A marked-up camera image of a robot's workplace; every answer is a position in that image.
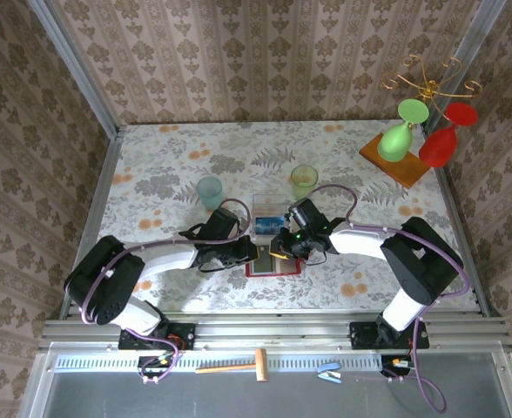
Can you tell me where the red card holder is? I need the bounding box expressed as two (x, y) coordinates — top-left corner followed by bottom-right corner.
(244, 256), (304, 279)

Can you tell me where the black credit card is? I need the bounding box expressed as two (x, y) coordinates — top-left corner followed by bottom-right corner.
(255, 246), (275, 273)

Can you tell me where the blue credit card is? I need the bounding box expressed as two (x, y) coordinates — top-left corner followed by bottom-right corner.
(254, 216), (284, 237)

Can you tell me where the clear plastic box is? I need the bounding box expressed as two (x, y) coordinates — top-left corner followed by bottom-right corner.
(251, 192), (288, 239)

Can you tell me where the green plastic cup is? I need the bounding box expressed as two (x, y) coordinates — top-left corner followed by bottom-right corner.
(290, 164), (320, 201)

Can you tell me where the teal plastic cup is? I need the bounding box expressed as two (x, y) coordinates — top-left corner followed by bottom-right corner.
(195, 175), (225, 212)

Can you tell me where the wooden mallet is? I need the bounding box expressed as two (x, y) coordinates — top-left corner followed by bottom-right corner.
(194, 347), (269, 383)

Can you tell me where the wooden base board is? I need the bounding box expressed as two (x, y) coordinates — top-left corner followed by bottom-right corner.
(359, 132), (434, 190)

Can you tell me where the black power connector block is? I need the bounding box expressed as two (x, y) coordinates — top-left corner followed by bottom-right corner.
(137, 354), (174, 379)
(380, 354), (419, 379)

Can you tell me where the blue stapler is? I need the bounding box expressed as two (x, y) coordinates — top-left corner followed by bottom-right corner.
(316, 360), (343, 385)

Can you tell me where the green plastic wine glass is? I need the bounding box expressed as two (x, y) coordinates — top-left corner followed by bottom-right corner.
(376, 98), (430, 164)

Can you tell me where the red plastic wine glass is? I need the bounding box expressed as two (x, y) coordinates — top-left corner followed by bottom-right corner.
(418, 101), (480, 169)

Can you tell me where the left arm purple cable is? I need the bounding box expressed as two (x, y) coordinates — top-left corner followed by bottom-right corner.
(79, 198), (253, 385)

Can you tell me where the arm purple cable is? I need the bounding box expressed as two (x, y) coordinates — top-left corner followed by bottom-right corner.
(79, 198), (253, 385)
(301, 183), (470, 415)

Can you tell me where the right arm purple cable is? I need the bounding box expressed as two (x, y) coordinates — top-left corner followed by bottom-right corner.
(301, 183), (470, 415)

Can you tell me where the aluminium frame rail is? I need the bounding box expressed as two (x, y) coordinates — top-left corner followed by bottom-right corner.
(37, 319), (512, 349)

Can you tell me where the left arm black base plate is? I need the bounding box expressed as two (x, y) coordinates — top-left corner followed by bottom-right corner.
(118, 322), (196, 352)

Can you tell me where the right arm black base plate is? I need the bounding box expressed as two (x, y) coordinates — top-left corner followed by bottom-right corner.
(349, 320), (430, 351)

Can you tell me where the aluminium side rail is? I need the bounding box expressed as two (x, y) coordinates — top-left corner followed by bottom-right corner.
(58, 125), (125, 321)
(428, 125), (503, 318)

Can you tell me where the slotted metal cable tray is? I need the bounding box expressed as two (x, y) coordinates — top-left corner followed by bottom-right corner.
(53, 353), (414, 374)

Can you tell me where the gold wire glass rack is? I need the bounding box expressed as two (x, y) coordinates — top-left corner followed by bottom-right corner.
(380, 53), (484, 105)

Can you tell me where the aluminium corner post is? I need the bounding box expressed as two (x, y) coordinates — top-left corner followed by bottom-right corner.
(25, 0), (122, 137)
(425, 0), (508, 131)

